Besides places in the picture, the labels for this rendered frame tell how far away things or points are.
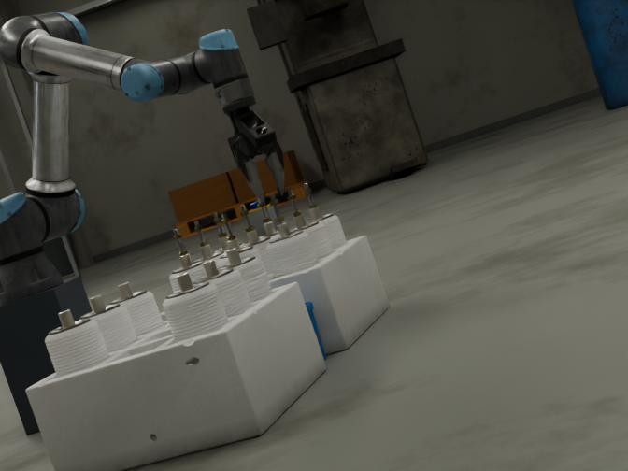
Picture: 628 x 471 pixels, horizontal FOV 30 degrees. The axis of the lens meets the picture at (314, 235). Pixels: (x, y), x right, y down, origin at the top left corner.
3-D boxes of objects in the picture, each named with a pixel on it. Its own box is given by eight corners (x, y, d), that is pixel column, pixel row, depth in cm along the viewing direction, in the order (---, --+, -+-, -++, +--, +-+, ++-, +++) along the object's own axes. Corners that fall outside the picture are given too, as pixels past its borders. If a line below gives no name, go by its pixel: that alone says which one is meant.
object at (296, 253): (295, 328, 242) (267, 246, 241) (289, 323, 252) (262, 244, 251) (338, 312, 244) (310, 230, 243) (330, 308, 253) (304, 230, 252)
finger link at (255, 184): (259, 203, 250) (251, 160, 250) (266, 201, 244) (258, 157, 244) (245, 205, 249) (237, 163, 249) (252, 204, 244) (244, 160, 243)
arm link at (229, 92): (252, 75, 243) (216, 86, 241) (260, 96, 243) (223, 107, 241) (244, 80, 250) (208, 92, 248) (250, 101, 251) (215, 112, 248)
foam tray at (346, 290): (181, 395, 251) (154, 316, 250) (244, 349, 288) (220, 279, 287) (348, 349, 239) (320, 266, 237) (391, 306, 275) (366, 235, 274)
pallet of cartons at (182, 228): (318, 190, 1194) (303, 146, 1191) (304, 198, 1099) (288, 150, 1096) (196, 230, 1217) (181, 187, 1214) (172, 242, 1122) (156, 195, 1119)
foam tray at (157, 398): (59, 488, 200) (23, 389, 199) (152, 417, 237) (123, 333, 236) (262, 435, 188) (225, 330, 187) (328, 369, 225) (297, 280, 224)
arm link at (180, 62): (141, 67, 248) (179, 51, 242) (174, 62, 257) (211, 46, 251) (153, 103, 248) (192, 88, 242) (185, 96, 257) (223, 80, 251)
